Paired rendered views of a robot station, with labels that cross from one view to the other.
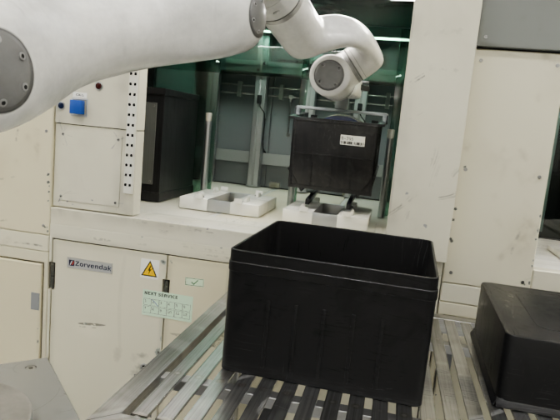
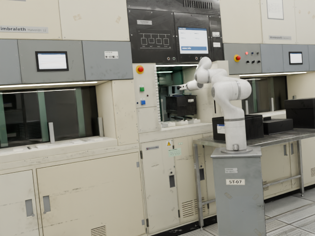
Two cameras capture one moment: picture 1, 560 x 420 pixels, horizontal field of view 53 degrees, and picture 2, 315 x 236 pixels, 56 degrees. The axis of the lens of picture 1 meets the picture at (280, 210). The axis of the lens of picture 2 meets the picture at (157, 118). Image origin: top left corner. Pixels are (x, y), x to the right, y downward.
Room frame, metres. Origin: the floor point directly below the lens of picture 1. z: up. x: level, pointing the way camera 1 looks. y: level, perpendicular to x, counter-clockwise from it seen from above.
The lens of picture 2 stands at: (-0.58, 1.81, 1.09)
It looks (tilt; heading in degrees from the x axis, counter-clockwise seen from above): 3 degrees down; 322
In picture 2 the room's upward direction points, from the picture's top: 5 degrees counter-clockwise
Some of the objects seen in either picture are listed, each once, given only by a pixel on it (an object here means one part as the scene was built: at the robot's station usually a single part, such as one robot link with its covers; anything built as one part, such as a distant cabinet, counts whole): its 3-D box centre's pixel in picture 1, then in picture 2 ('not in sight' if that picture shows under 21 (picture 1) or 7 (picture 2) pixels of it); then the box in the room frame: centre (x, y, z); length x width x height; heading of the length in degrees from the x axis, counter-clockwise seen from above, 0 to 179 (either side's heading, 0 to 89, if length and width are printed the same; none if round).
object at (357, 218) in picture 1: (329, 212); (184, 121); (1.45, -0.13, 0.89); 0.22 x 0.21 x 0.04; 169
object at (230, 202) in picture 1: (230, 199); (159, 124); (1.50, 0.14, 0.89); 0.22 x 0.21 x 0.04; 169
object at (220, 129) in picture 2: (337, 297); (237, 127); (0.84, -0.10, 0.85); 0.28 x 0.28 x 0.17; 77
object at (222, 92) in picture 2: not in sight; (227, 100); (0.55, 0.36, 1.07); 0.19 x 0.12 x 0.24; 59
